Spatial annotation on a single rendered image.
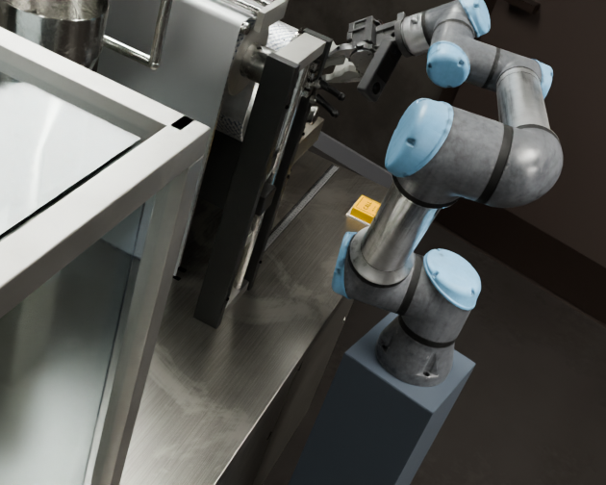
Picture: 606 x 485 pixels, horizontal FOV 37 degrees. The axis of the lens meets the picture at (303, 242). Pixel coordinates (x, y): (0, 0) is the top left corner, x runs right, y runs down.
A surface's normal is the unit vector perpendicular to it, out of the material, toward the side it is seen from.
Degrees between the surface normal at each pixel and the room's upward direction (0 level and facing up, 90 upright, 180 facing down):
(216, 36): 90
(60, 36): 90
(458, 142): 50
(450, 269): 7
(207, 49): 90
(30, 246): 0
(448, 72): 105
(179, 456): 0
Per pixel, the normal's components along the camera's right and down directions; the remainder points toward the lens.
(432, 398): 0.28, -0.78
